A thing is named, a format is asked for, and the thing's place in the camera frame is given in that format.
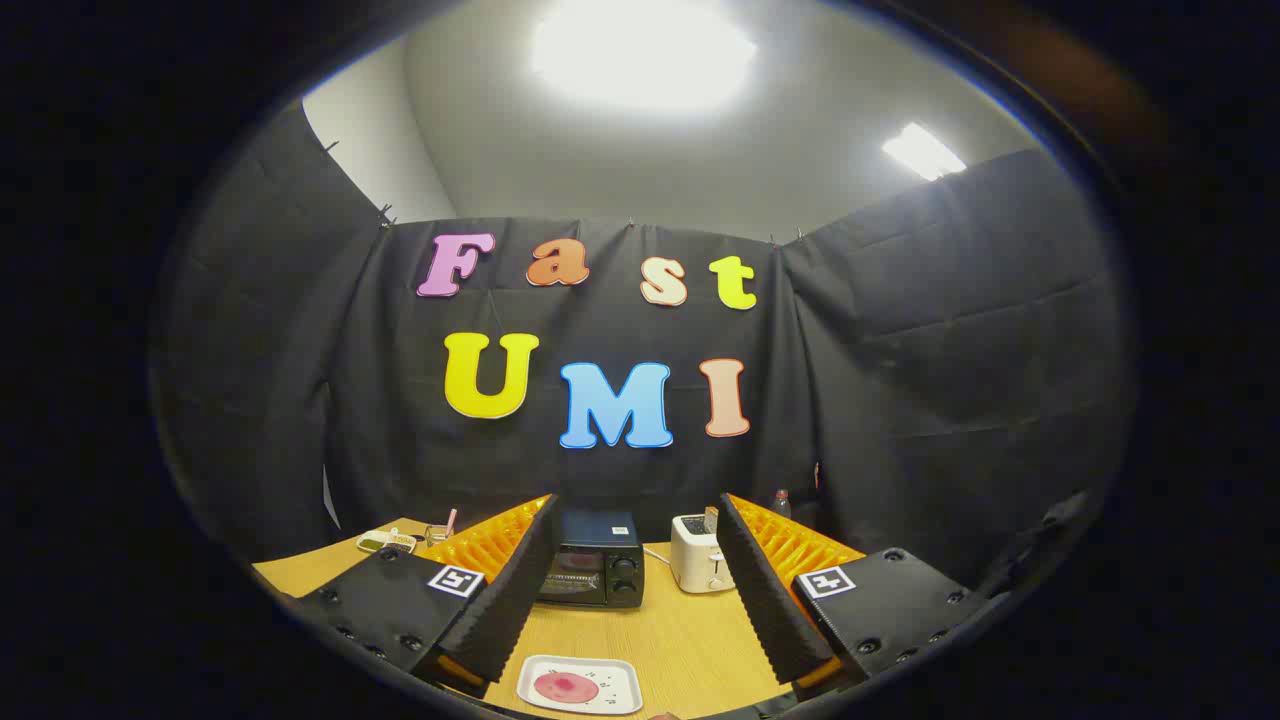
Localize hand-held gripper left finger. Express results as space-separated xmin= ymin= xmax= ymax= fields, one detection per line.
xmin=300 ymin=492 xmax=562 ymax=699

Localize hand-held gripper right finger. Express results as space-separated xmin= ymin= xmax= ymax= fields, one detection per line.
xmin=718 ymin=492 xmax=986 ymax=701

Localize black toaster oven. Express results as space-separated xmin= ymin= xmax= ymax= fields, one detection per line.
xmin=537 ymin=510 xmax=646 ymax=609

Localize pink ham slice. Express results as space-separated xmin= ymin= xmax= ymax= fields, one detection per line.
xmin=533 ymin=672 xmax=601 ymax=704

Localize white square plate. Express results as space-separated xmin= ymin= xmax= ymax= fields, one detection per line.
xmin=516 ymin=655 xmax=643 ymax=716

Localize white pop-up toaster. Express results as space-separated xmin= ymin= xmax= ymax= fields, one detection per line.
xmin=670 ymin=513 xmax=736 ymax=594

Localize black backdrop cloth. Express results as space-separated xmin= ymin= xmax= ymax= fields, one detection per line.
xmin=150 ymin=100 xmax=1136 ymax=601

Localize small ceiling light panel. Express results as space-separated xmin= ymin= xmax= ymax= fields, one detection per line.
xmin=882 ymin=122 xmax=968 ymax=182

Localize large ceiling light panel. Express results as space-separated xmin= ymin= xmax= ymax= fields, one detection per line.
xmin=530 ymin=0 xmax=758 ymax=111

